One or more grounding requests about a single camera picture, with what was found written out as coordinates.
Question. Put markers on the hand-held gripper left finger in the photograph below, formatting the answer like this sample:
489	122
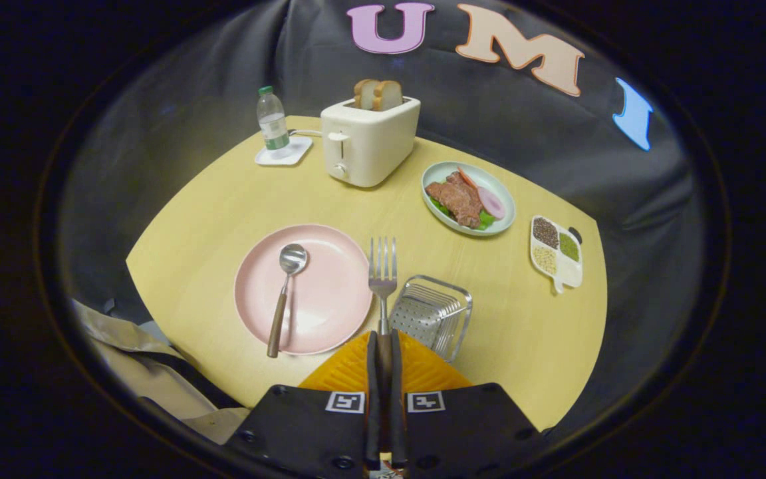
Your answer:
374	399

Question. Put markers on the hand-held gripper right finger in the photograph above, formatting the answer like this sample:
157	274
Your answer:
397	399

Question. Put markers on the pink round plate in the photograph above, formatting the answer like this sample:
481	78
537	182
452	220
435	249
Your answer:
330	293

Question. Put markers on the green lettuce leaf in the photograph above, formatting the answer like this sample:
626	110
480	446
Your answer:
487	221

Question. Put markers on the brown steak piece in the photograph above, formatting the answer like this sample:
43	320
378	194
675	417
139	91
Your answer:
456	199

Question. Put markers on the white divided seasoning dish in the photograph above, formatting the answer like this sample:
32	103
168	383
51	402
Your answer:
556	256

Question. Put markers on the pink ham slice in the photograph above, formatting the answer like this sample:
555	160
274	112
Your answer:
491	203

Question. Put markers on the person's beige clothing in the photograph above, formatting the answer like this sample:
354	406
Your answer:
143	372

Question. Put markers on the pale green oval plate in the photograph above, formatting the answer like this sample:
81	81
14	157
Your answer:
503	193

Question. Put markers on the orange carrot slice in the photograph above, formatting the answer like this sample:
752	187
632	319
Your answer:
467	177

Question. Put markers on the cream white toaster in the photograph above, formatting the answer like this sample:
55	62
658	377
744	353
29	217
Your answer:
373	146

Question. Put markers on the white square coaster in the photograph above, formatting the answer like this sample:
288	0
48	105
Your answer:
300	152

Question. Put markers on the clear water bottle green cap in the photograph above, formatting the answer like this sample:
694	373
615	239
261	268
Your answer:
273	123

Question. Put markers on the toast bread slice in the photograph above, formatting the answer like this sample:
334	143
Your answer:
363	94
389	96

